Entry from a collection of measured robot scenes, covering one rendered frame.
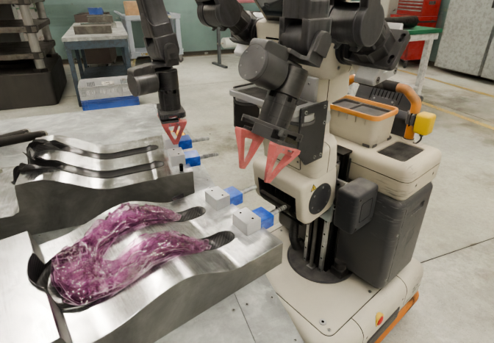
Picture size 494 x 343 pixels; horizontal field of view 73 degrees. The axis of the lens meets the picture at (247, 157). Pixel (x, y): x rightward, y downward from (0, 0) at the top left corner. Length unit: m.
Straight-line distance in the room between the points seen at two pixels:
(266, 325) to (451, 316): 1.34
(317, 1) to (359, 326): 1.05
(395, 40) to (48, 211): 0.83
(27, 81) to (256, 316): 4.40
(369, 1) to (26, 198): 0.78
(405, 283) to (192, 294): 1.08
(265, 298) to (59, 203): 0.49
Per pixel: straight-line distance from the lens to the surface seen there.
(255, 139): 0.64
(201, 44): 7.49
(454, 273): 2.09
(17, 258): 0.67
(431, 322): 1.81
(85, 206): 0.86
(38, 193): 0.85
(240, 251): 0.65
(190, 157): 0.88
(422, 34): 4.22
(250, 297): 0.65
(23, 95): 4.83
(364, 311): 1.36
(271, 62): 0.53
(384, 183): 1.16
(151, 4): 0.89
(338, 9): 0.70
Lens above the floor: 1.30
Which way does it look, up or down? 27 degrees down
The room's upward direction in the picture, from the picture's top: straight up
